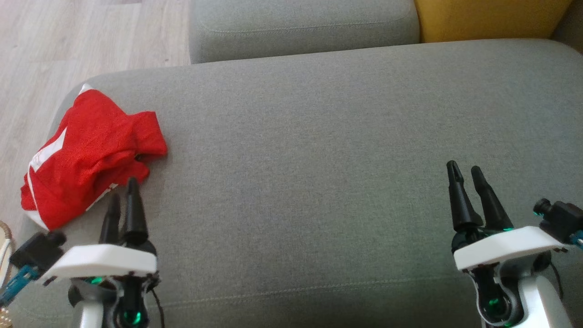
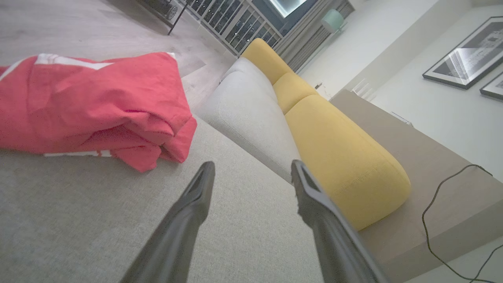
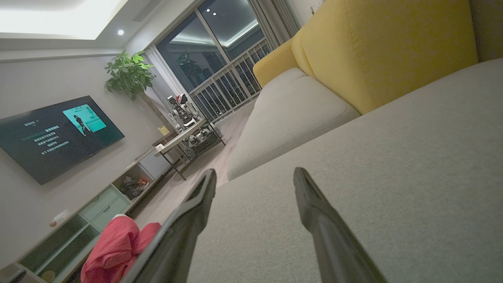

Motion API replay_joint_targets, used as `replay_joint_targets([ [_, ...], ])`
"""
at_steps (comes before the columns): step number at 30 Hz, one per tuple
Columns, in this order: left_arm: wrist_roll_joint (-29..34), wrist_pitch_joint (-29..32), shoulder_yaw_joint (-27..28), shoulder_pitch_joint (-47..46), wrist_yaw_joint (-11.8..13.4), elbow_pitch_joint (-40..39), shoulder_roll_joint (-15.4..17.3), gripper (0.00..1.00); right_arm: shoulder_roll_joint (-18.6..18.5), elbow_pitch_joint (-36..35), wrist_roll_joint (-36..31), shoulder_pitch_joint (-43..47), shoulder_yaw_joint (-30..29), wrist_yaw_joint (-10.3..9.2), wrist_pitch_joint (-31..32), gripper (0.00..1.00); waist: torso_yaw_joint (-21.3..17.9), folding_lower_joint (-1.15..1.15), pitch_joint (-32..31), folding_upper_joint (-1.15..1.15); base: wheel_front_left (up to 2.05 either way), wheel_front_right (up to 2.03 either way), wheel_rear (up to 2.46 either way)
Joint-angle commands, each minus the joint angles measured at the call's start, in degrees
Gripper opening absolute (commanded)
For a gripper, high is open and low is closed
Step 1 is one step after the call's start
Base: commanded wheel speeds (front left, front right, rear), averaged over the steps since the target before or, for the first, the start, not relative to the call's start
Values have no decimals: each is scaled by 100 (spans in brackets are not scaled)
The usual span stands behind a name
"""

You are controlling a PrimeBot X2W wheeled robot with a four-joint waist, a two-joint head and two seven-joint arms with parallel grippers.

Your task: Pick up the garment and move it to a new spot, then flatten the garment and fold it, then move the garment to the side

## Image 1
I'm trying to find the thin black right gripper cable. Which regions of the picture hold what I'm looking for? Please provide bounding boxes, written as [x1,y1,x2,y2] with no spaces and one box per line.
[548,261,564,301]

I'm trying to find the grey sofa chaise seat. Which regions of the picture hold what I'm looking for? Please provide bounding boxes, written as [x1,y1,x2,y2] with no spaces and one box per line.
[9,39,583,328]

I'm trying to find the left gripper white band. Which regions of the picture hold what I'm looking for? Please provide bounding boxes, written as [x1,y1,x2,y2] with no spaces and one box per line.
[41,177,160,328]

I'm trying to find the woven laundry basket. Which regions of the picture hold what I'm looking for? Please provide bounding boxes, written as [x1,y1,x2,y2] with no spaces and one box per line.
[0,220,15,328]

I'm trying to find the left camera cable teal plug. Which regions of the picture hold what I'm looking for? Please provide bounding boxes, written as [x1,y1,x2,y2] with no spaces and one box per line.
[0,264,41,307]

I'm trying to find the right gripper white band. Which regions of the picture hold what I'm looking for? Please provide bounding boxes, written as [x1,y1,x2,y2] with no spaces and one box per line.
[446,160,570,328]

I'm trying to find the thin black left gripper cable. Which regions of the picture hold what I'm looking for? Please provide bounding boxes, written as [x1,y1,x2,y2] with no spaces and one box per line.
[149,285,165,328]

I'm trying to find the large grey sofa seat cushion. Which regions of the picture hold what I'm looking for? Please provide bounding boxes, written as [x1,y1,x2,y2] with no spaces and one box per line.
[189,0,420,64]

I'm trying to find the large yellow sofa back cushion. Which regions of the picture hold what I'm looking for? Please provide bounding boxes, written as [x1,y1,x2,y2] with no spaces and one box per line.
[414,0,575,44]

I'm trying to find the red shorts with white stripe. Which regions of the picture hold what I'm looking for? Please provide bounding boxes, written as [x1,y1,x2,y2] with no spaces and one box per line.
[91,111,168,185]

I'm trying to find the red and white basketball jersey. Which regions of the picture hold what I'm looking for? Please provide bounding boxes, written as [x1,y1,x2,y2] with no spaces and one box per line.
[20,83,151,231]

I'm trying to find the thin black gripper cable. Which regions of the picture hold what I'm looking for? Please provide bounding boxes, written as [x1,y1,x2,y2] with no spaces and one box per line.
[149,285,165,328]
[548,261,564,301]

